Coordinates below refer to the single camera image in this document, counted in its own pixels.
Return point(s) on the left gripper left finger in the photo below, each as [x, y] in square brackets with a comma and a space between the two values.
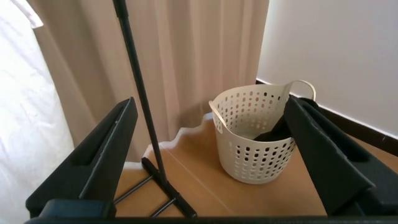
[102, 174]

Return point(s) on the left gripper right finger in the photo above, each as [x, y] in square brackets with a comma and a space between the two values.
[339, 180]

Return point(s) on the white printed T-shirt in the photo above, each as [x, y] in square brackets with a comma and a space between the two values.
[25, 109]

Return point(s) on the white laundry basket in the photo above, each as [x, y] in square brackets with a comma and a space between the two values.
[248, 155]

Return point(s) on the black clothes rack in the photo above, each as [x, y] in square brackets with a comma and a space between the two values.
[136, 71]

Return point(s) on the black garment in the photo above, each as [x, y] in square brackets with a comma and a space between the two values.
[275, 134]

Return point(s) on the beige curtain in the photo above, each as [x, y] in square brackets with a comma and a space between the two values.
[186, 62]

